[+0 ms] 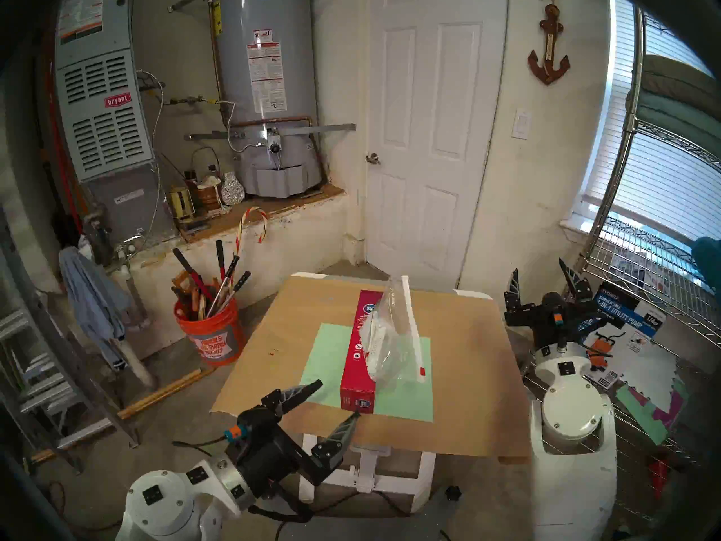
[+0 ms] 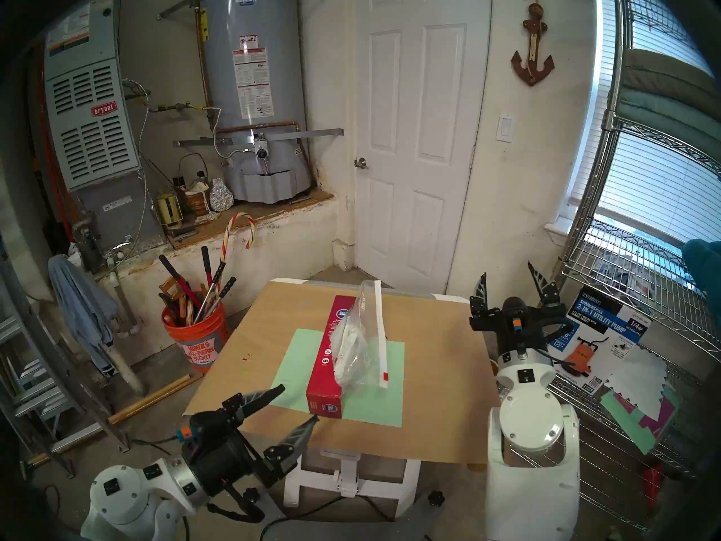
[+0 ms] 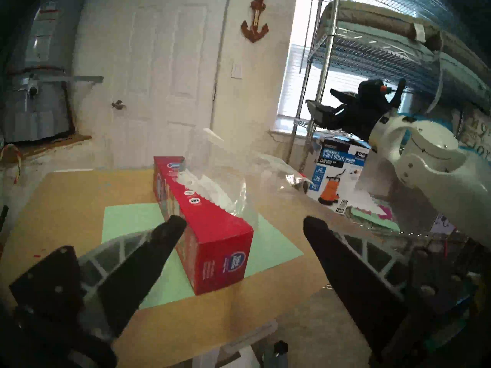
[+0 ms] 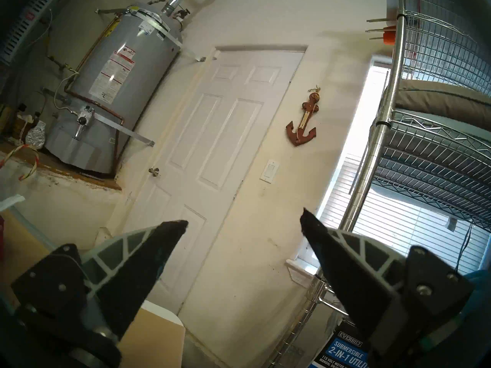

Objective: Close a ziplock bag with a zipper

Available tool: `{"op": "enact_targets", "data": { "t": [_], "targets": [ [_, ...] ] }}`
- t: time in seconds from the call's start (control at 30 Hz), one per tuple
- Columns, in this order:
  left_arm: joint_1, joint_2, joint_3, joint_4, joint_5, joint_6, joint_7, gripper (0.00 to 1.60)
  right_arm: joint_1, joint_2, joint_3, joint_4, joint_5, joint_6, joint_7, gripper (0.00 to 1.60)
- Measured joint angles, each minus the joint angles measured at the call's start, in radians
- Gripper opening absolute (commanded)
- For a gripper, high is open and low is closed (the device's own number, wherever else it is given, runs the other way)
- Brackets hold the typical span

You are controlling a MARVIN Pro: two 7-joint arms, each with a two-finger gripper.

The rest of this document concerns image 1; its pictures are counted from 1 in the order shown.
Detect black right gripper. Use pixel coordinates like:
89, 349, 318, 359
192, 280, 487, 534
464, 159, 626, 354
504, 257, 606, 349

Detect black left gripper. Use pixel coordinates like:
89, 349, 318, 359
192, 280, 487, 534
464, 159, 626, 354
237, 380, 362, 498

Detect long red carton box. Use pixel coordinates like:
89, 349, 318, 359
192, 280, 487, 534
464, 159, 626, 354
340, 289, 384, 414

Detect clear ziplock bag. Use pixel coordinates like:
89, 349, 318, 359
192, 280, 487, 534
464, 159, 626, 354
359, 275, 427, 384

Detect white folding table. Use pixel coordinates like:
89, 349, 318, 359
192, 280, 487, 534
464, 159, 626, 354
290, 272, 493, 513

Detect utility pump carton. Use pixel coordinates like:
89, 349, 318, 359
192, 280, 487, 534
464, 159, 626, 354
575, 291, 667, 391

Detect light green paper mat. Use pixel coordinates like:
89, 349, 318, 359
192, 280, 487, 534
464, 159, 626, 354
300, 323, 434, 423

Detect white scalloped paper sheet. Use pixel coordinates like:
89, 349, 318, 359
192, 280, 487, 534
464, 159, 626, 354
611, 337, 682, 400

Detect orange plastic bucket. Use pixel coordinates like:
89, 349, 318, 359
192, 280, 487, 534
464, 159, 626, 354
173, 298, 247, 367

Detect long wooden stick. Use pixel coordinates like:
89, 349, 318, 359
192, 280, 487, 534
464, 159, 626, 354
117, 367, 215, 420

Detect white window blinds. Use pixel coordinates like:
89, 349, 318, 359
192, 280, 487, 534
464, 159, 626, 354
580, 0, 721, 245

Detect black grip metal rod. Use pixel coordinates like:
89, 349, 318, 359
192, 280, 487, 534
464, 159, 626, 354
206, 255, 240, 318
217, 270, 251, 312

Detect green and pink papers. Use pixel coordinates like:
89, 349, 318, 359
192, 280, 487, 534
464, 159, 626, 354
615, 376, 691, 446

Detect teal cloth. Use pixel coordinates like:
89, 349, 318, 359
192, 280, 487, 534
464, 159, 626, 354
692, 236, 721, 298

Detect white panel door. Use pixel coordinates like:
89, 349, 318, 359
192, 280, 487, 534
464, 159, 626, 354
363, 0, 508, 290

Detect white plastic pipe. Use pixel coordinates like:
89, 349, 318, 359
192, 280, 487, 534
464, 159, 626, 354
118, 264, 155, 388

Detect striped candy cane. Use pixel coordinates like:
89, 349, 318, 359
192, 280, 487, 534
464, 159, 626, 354
234, 206, 270, 259

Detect red plastic object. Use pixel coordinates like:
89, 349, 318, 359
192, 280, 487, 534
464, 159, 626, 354
648, 458, 671, 501

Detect grey green folded cushion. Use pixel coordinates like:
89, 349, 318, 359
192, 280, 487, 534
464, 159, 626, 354
625, 55, 721, 157

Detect foil wrapped lump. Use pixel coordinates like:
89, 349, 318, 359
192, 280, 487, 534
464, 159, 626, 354
221, 172, 246, 206

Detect blue cloth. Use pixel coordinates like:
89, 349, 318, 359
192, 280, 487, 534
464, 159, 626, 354
59, 246, 133, 371

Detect yellow metal can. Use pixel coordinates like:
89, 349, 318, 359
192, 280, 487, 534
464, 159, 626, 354
169, 185, 196, 222

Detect aluminium ladder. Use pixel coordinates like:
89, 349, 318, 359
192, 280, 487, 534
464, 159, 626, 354
0, 207, 141, 473

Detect grey water heater tank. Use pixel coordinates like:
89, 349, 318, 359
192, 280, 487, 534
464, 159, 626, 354
211, 0, 324, 199

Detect yellow gas pipe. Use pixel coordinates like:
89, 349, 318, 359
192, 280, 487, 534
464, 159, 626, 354
148, 94, 221, 108

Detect grey Bryant furnace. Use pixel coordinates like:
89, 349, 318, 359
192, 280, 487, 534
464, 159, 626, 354
54, 0, 175, 242

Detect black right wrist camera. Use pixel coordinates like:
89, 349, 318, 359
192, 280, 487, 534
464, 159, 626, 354
542, 292, 567, 327

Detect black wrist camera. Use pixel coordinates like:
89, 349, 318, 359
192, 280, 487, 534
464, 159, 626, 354
224, 406, 278, 442
542, 292, 567, 327

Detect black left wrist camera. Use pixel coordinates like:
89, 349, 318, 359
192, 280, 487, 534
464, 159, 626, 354
224, 406, 278, 442

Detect chrome wire shelf rack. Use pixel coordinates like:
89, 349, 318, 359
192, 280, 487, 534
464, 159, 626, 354
563, 5, 721, 541

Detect wooden handled saw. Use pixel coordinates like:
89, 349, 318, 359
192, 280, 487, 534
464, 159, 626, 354
171, 270, 206, 321

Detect brown anchor wall decoration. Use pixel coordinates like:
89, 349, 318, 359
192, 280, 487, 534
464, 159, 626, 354
527, 0, 571, 86

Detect wicker basket with handle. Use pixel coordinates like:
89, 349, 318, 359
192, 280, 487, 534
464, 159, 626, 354
190, 147, 223, 211

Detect grey metal strap bar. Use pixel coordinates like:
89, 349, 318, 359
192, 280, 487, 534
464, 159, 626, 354
185, 123, 357, 141

